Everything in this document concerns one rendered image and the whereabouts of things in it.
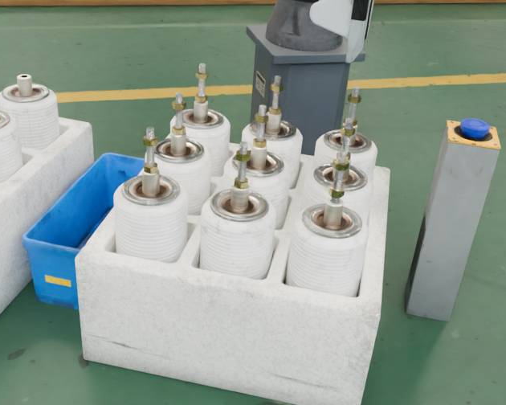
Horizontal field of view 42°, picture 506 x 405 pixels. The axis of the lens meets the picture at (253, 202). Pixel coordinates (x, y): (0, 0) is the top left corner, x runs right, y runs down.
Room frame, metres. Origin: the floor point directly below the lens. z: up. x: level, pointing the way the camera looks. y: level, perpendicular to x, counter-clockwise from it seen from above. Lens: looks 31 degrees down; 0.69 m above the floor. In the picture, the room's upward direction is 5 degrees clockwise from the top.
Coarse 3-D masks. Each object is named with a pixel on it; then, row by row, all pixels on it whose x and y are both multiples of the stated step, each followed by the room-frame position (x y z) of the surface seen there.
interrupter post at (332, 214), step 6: (330, 198) 0.70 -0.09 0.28; (330, 204) 0.69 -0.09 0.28; (336, 204) 0.69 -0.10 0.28; (342, 204) 0.69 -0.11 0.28; (324, 210) 0.69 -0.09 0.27; (330, 210) 0.68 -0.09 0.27; (336, 210) 0.68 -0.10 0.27; (342, 210) 0.69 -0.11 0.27; (324, 216) 0.69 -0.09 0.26; (330, 216) 0.68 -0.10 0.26; (336, 216) 0.68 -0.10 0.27; (324, 222) 0.69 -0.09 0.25; (330, 222) 0.68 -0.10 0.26; (336, 222) 0.68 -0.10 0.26
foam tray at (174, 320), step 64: (384, 192) 0.90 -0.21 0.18; (128, 256) 0.68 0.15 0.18; (192, 256) 0.69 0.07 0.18; (384, 256) 0.73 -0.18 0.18; (128, 320) 0.66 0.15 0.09; (192, 320) 0.64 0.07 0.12; (256, 320) 0.63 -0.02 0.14; (320, 320) 0.62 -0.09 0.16; (256, 384) 0.63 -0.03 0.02; (320, 384) 0.61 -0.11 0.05
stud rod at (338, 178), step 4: (340, 152) 0.69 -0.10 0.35; (344, 152) 0.69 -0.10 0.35; (340, 156) 0.69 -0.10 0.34; (344, 156) 0.69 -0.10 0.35; (340, 160) 0.69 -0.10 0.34; (344, 160) 0.69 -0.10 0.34; (336, 172) 0.69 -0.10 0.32; (340, 172) 0.69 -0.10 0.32; (336, 176) 0.69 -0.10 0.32; (340, 176) 0.69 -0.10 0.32; (336, 180) 0.69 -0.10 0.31; (340, 180) 0.69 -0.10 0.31; (336, 184) 0.69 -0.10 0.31; (340, 184) 0.69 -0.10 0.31; (336, 188) 0.69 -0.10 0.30; (340, 188) 0.69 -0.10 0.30; (332, 200) 0.69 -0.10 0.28; (336, 200) 0.69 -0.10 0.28
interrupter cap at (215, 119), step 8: (184, 112) 0.98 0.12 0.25; (192, 112) 0.98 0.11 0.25; (208, 112) 0.99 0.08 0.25; (216, 112) 0.99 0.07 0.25; (184, 120) 0.95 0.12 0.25; (192, 120) 0.96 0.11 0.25; (208, 120) 0.96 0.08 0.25; (216, 120) 0.96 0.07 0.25; (192, 128) 0.93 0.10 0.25; (200, 128) 0.93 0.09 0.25; (208, 128) 0.93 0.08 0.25
